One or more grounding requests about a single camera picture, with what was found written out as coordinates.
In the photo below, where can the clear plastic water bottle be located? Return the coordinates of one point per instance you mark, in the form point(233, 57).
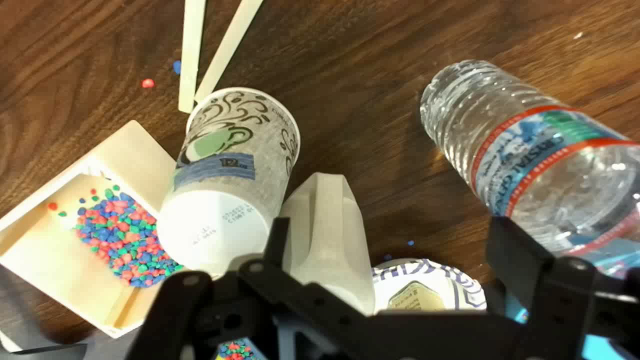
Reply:
point(533, 152)

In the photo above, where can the small wooden block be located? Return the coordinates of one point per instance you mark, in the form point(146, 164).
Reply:
point(416, 297)

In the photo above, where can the printed paper coffee cup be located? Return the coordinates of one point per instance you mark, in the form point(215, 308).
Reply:
point(230, 181)

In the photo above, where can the white plastic fork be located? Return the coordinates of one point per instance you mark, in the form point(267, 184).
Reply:
point(227, 50)

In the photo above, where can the colourful beads in yellow bowl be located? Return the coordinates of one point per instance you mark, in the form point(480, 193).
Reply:
point(234, 351)

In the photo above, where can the white square tray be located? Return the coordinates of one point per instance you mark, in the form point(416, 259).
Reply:
point(46, 267)

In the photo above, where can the colourful beads in white tray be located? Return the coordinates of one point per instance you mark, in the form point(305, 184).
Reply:
point(123, 240)

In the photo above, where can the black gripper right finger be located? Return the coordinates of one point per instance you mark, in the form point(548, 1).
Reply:
point(517, 257)

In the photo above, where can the white plastic spoon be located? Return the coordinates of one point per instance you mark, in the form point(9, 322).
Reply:
point(191, 52)

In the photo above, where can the loose red bead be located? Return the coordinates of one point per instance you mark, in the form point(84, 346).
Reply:
point(146, 84)

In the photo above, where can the blue patterned paper plate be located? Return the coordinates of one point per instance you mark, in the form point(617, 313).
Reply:
point(461, 291)

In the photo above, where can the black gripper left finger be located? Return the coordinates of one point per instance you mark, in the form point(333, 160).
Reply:
point(278, 242)

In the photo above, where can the loose blue bead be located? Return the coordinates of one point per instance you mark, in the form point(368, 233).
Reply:
point(177, 66)

